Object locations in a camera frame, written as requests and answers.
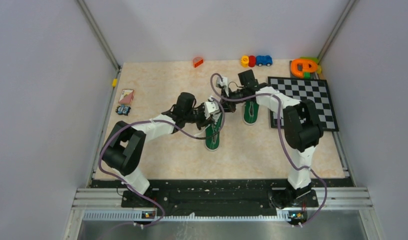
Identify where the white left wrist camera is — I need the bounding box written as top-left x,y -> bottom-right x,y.
203,97 -> 220,118

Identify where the yellow clip on frame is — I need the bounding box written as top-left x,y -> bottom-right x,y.
111,78 -> 118,88

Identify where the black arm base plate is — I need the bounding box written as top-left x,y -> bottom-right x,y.
89,178 -> 356,220

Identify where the aluminium frame rail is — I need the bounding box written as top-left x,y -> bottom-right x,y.
64,185 -> 384,240

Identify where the black white chessboard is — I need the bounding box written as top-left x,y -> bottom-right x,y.
267,76 -> 339,132

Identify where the orange green ring toy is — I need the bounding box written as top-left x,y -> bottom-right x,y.
289,56 -> 322,79

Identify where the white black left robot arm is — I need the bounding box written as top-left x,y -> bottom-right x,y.
100,92 -> 221,207

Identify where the pink tangram puzzle box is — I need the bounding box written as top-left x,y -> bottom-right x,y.
118,89 -> 135,106

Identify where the yellow toy block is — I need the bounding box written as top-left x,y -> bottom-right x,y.
240,55 -> 250,68

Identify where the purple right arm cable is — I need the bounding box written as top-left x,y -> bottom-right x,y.
209,72 -> 328,228

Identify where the orange toy brick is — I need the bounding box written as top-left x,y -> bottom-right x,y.
192,56 -> 204,68

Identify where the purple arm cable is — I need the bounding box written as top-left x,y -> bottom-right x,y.
97,97 -> 226,229
209,72 -> 328,228

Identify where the red toy block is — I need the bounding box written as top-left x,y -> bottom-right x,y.
248,55 -> 256,68

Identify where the green canvas sneaker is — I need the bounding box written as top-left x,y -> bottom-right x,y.
243,101 -> 259,126
194,113 -> 224,152

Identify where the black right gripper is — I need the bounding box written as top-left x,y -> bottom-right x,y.
218,87 -> 248,114

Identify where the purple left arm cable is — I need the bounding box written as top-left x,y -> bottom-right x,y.
97,97 -> 226,229

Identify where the blue toy car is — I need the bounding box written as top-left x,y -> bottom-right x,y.
255,55 -> 273,67

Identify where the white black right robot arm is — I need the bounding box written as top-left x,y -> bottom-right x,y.
213,70 -> 324,206

